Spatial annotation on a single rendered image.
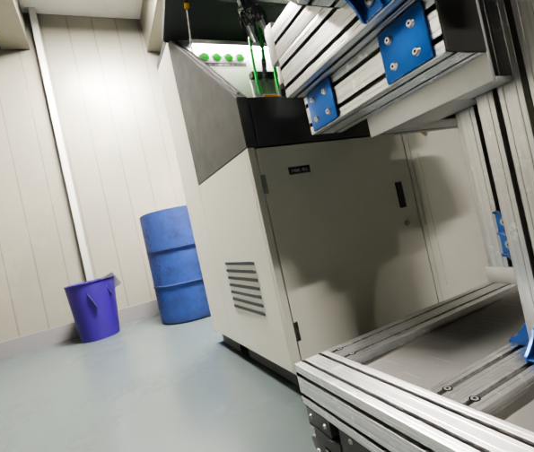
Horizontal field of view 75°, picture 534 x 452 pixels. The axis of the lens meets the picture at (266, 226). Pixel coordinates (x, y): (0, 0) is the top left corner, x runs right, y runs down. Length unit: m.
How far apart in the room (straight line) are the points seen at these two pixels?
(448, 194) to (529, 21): 1.02
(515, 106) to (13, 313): 3.29
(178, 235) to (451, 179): 1.75
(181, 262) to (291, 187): 1.55
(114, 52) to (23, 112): 0.95
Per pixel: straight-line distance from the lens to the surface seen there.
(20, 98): 3.64
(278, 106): 1.21
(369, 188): 1.34
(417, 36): 0.63
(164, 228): 2.58
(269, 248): 1.08
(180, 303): 2.61
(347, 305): 1.25
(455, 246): 1.65
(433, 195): 1.58
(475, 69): 0.68
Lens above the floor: 0.54
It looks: level
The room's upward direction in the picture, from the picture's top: 12 degrees counter-clockwise
